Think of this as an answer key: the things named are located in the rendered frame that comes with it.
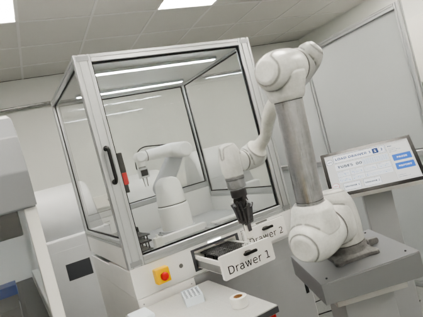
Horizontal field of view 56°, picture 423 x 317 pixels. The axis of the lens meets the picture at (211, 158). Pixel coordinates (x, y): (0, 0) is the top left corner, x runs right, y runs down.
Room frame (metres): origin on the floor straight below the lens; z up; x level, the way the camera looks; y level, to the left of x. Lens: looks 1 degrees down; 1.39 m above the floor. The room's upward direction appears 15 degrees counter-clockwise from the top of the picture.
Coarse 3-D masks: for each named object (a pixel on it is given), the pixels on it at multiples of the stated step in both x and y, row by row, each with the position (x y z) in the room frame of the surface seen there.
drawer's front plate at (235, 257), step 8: (264, 240) 1.88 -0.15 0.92; (240, 248) 1.81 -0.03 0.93; (248, 248) 1.83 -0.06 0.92; (264, 248) 1.87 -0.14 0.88; (272, 248) 1.89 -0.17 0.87; (224, 256) 1.77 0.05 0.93; (232, 256) 1.79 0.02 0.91; (240, 256) 1.81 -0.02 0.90; (248, 256) 1.82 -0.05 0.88; (256, 256) 1.84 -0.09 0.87; (264, 256) 1.87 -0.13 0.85; (272, 256) 1.88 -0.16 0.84; (224, 264) 1.76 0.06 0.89; (232, 264) 1.78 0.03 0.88; (240, 264) 1.80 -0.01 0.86; (256, 264) 1.84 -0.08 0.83; (224, 272) 1.76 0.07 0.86; (240, 272) 1.80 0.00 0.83; (224, 280) 1.76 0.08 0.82
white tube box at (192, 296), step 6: (192, 288) 1.85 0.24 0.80; (198, 288) 1.83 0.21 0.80; (186, 294) 1.78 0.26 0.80; (192, 294) 1.77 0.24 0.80; (198, 294) 1.74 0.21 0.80; (186, 300) 1.72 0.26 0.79; (192, 300) 1.73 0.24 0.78; (198, 300) 1.73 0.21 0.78; (204, 300) 1.74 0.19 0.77; (186, 306) 1.72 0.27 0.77
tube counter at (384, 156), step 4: (376, 156) 2.31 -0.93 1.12; (380, 156) 2.30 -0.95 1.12; (384, 156) 2.29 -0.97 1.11; (356, 160) 2.34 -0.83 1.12; (360, 160) 2.33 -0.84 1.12; (364, 160) 2.32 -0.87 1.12; (368, 160) 2.31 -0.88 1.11; (372, 160) 2.31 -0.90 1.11; (376, 160) 2.29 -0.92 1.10; (380, 160) 2.29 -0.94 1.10; (356, 164) 2.33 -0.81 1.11; (360, 164) 2.32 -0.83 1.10; (364, 164) 2.31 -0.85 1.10
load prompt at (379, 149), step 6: (360, 150) 2.37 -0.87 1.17; (366, 150) 2.36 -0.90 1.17; (372, 150) 2.34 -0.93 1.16; (378, 150) 2.33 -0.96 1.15; (384, 150) 2.32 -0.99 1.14; (336, 156) 2.41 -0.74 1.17; (342, 156) 2.39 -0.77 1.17; (348, 156) 2.38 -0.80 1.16; (354, 156) 2.36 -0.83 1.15; (360, 156) 2.35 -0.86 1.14; (366, 156) 2.33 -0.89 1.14; (336, 162) 2.38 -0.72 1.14
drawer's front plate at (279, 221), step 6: (282, 216) 2.29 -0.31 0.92; (264, 222) 2.25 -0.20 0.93; (270, 222) 2.25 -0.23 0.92; (276, 222) 2.27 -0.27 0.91; (282, 222) 2.29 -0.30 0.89; (252, 228) 2.19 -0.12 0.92; (258, 228) 2.21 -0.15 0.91; (270, 228) 2.24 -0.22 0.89; (276, 228) 2.26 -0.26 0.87; (282, 228) 2.28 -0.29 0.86; (258, 234) 2.20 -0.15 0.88; (264, 234) 2.22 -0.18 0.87; (270, 234) 2.24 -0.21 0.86; (276, 234) 2.26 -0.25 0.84; (282, 234) 2.28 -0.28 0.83; (246, 240) 2.16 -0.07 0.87; (252, 240) 2.18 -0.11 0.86
